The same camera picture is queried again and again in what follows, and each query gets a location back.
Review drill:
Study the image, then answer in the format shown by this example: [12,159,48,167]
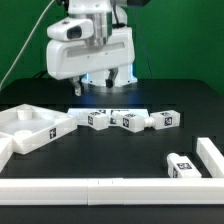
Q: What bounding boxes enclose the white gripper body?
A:
[46,17,134,80]

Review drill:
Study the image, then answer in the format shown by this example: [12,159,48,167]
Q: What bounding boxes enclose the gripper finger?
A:
[70,76,82,96]
[105,68,118,88]

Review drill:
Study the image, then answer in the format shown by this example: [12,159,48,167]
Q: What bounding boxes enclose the white square table top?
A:
[0,104,77,155]

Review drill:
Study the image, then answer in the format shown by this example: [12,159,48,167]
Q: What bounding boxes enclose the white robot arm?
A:
[46,0,151,95]

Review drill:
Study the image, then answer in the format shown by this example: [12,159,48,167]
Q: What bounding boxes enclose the white tag sheet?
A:
[68,108,149,126]

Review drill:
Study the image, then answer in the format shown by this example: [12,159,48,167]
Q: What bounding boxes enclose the white left fence bar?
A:
[0,138,13,172]

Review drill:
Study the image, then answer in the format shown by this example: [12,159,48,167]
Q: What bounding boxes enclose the white fence bar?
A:
[0,178,224,205]
[0,138,13,172]
[196,137,224,178]

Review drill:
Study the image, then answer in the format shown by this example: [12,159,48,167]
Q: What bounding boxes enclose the white front fence bar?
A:
[0,178,224,205]

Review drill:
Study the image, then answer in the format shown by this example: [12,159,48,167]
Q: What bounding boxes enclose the white right fence bar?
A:
[196,137,224,178]

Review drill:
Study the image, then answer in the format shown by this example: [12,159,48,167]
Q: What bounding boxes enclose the black cables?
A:
[33,69,50,80]

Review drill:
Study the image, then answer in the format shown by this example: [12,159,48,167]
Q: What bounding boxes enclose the white cable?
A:
[0,0,57,92]

